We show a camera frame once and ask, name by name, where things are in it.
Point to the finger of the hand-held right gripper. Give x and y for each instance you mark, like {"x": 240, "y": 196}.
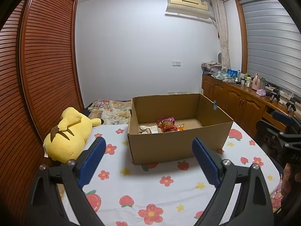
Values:
{"x": 268, "y": 131}
{"x": 283, "y": 117}

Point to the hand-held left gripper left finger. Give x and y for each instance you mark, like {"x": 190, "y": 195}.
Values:
{"x": 91, "y": 162}

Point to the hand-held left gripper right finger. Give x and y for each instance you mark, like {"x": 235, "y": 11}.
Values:
{"x": 205, "y": 162}

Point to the orange snack packet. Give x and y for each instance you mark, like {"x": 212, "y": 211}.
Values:
{"x": 181, "y": 127}

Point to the brown cardboard box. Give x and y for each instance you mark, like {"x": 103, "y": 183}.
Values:
{"x": 160, "y": 148}

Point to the pink squid snack packet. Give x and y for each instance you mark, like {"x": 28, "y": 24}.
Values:
{"x": 166, "y": 124}

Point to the person's right hand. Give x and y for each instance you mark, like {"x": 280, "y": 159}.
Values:
{"x": 290, "y": 181}

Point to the purple cloth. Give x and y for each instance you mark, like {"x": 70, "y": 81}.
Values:
{"x": 261, "y": 92}

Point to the yellow plush toy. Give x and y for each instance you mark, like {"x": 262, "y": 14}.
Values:
{"x": 68, "y": 136}

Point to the wooden sideboard cabinet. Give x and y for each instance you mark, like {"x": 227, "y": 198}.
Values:
{"x": 235, "y": 103}

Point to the pink bottle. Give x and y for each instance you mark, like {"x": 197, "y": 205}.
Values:
{"x": 256, "y": 81}

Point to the floral quilt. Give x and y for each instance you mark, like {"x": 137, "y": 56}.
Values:
{"x": 110, "y": 111}

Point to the clear white snack packet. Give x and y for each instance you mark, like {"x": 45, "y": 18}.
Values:
{"x": 147, "y": 130}

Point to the grey window blind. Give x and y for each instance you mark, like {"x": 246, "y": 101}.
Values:
{"x": 275, "y": 40}

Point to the small desk fan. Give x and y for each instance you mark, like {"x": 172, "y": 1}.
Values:
{"x": 220, "y": 58}

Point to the wooden louvered wardrobe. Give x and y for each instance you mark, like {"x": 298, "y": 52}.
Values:
{"x": 40, "y": 75}

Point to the patterned curtain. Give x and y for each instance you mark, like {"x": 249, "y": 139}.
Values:
{"x": 223, "y": 33}

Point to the white wall socket strip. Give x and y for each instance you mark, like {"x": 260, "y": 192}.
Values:
{"x": 177, "y": 92}

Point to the white wall switch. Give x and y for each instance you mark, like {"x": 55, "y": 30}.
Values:
{"x": 176, "y": 63}

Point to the wall air conditioner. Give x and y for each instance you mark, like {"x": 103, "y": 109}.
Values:
{"x": 188, "y": 6}

